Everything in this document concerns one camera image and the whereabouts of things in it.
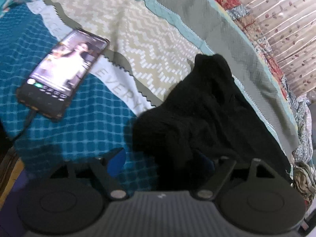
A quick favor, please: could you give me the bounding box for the black pant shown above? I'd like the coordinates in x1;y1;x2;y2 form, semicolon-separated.
132;54;290;191

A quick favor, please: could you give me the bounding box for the crumpled patterned clothes pile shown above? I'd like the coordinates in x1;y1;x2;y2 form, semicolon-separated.
293;162;315;207

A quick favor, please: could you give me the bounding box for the black smartphone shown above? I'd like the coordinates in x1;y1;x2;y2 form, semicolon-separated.
16;28;110;120

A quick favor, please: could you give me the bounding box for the beige floral curtain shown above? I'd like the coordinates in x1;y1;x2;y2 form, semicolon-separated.
239;0;315;96

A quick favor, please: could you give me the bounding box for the grey and teal blanket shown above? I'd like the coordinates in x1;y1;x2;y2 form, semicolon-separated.
143;0;298;153

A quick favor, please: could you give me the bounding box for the red patchwork quilt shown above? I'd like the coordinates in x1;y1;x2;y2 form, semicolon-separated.
216;0;313;162

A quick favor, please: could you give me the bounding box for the black charging cable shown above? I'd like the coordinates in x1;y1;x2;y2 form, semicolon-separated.
8;109;38;141

